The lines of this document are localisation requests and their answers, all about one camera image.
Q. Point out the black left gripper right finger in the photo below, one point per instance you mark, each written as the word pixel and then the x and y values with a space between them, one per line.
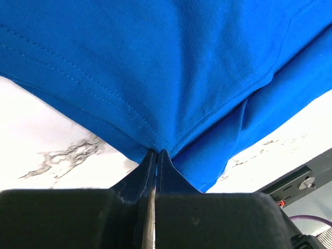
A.
pixel 186 218

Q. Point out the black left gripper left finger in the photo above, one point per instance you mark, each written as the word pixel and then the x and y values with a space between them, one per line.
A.
pixel 118 217

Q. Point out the blue t shirt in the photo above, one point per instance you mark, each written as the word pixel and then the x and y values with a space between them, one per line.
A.
pixel 203 80

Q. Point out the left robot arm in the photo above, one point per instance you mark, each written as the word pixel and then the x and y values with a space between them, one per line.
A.
pixel 311 241

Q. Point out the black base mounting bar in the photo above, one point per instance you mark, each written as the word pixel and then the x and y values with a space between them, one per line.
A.
pixel 301 181

